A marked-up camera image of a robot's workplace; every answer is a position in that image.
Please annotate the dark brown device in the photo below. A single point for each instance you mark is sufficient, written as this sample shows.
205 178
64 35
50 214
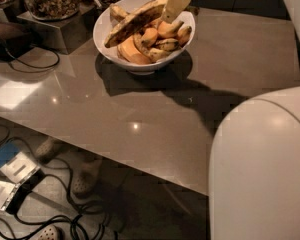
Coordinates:
15 40

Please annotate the brown banana at bowl back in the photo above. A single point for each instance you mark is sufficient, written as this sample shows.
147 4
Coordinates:
117 13

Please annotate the small yellow banana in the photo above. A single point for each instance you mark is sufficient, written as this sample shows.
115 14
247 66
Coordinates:
149 37
154 54

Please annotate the beige clog shoe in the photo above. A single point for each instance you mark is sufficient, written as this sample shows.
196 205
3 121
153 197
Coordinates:
87 178
48 149

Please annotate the large spotted brown banana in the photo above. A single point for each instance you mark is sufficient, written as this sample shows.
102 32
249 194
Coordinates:
133 22

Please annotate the small yellow banana front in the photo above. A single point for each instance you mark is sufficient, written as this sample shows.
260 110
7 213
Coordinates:
154 54

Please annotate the blue white open box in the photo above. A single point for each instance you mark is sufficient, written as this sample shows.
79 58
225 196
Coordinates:
22 174

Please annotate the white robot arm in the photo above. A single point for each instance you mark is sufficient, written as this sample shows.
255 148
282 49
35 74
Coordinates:
254 170

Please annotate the beige clog shoe left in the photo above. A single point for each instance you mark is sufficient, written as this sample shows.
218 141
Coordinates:
48 149

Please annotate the beige clog shoe right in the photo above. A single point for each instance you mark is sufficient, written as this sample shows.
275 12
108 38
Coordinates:
87 178

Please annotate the small spotted banana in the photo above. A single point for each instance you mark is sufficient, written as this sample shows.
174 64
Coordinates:
168 44

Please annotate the clog shoe at bottom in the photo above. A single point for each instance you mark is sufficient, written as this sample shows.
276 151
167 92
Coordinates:
51 233

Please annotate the small orange banana middle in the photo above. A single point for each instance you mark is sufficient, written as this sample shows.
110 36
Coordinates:
169 30

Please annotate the orange peeled banana piece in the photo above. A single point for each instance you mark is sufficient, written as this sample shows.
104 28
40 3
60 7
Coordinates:
129 51

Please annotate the small orange banana right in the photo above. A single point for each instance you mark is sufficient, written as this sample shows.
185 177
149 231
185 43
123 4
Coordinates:
183 35

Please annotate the metal stand block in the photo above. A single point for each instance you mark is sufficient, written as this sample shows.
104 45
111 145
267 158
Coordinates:
63 36

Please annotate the white ceramic bowl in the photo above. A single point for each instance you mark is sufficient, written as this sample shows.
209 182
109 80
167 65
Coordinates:
105 23

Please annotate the small orange banana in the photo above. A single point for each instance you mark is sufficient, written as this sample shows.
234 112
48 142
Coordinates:
169 30
183 35

